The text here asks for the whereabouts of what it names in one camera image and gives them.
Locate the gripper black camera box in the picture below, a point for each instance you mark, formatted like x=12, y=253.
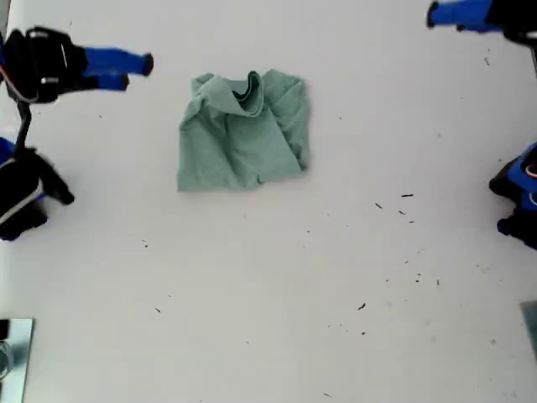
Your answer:
x=54, y=180

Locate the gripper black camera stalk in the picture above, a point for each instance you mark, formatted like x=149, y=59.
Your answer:
x=26, y=126

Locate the green t-shirt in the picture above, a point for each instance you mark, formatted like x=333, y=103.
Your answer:
x=235, y=147

